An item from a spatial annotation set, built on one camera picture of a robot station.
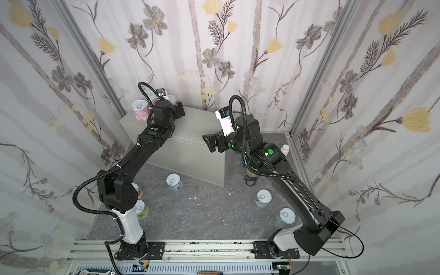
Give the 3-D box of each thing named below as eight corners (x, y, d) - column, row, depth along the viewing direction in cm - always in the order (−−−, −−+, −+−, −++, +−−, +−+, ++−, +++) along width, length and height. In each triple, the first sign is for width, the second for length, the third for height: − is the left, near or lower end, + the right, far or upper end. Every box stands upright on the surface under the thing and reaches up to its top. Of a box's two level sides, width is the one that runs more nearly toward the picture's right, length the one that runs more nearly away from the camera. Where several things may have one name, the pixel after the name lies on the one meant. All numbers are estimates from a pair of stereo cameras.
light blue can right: (255, 207, 89) (257, 203, 84) (254, 194, 94) (256, 189, 89) (270, 207, 89) (273, 203, 84) (268, 194, 94) (270, 189, 89)
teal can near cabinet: (166, 190, 94) (164, 186, 90) (169, 177, 99) (167, 173, 95) (180, 190, 94) (178, 186, 90) (182, 177, 99) (181, 173, 95)
